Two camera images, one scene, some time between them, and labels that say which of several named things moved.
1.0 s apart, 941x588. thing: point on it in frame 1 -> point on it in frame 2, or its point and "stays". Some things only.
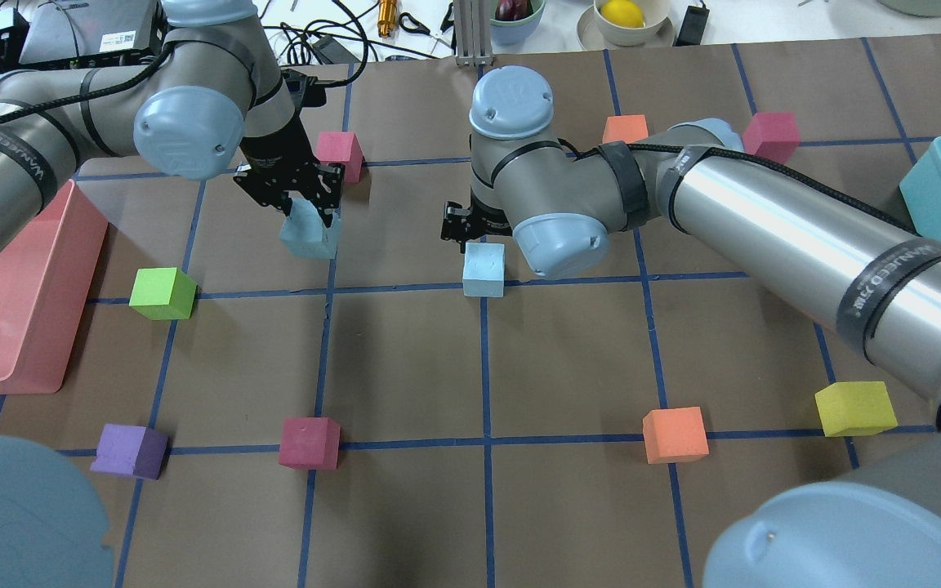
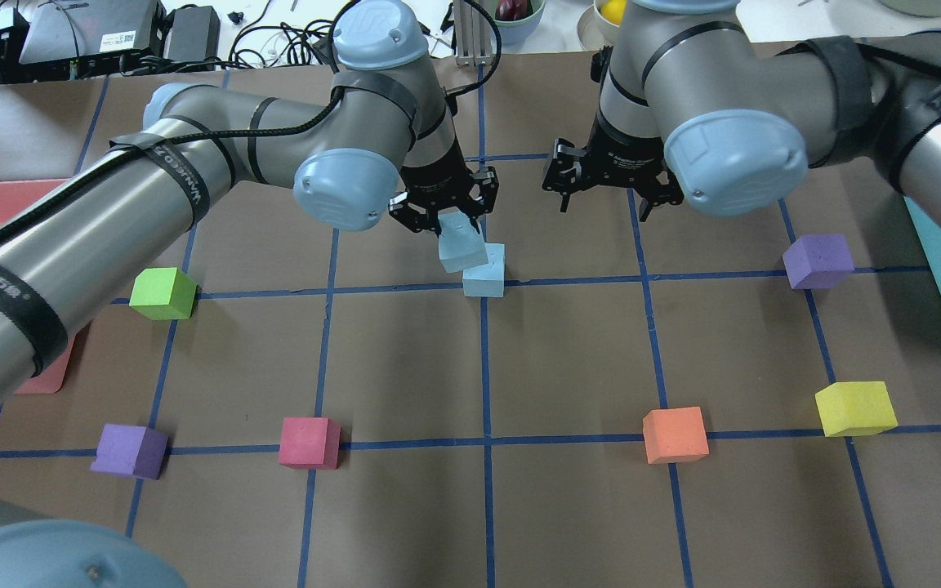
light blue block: (483, 269) stays
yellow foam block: (855, 408) stays
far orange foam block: (675, 434) stays
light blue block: (304, 232) -> (461, 247)
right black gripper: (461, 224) -> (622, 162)
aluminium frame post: (473, 33) stays
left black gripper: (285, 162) -> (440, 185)
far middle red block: (309, 443) stays
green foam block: (164, 293) stays
